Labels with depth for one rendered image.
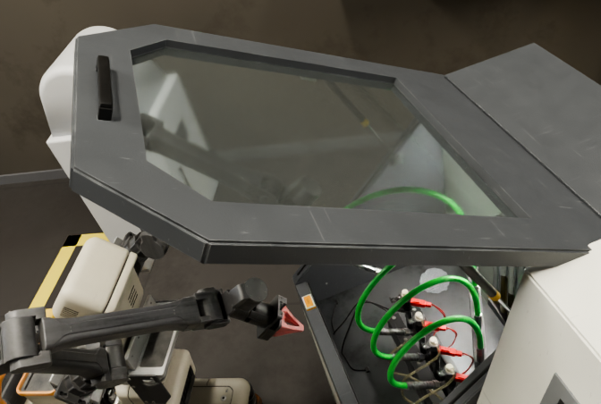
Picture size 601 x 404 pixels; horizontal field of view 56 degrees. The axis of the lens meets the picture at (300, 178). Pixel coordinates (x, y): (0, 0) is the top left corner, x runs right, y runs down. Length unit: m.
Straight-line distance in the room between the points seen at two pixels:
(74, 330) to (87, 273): 0.40
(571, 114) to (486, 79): 0.25
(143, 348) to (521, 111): 1.23
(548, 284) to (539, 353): 0.13
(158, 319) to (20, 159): 3.60
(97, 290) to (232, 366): 1.47
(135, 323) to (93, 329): 0.08
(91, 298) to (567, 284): 1.09
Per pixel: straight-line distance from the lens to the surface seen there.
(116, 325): 1.21
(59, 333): 1.19
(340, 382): 1.64
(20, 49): 4.09
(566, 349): 1.03
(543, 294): 1.03
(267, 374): 2.84
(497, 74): 1.62
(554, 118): 1.46
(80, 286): 1.55
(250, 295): 1.25
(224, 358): 2.96
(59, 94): 3.10
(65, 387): 1.61
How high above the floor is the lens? 2.37
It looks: 40 degrees down
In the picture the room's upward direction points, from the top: 16 degrees counter-clockwise
